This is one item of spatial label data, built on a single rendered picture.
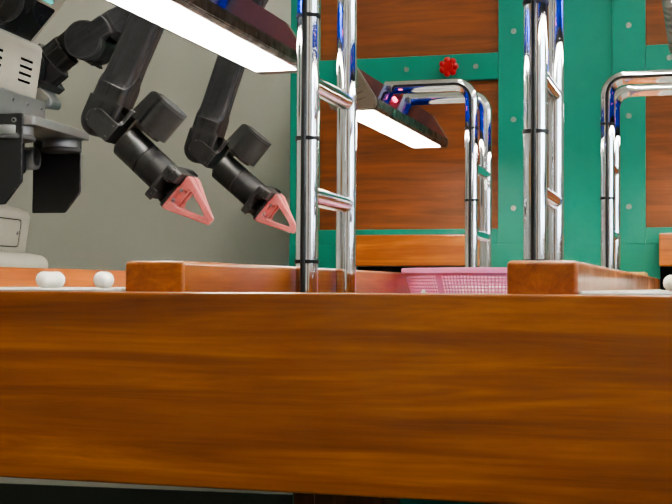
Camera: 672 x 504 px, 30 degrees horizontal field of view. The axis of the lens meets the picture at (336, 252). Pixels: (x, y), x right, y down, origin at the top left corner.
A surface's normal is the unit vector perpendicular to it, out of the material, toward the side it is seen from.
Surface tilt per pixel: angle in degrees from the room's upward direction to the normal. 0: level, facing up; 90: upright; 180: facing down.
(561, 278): 90
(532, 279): 90
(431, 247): 90
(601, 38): 90
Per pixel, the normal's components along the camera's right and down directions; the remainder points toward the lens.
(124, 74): -0.08, -0.13
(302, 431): -0.28, -0.03
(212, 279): 0.96, 0.00
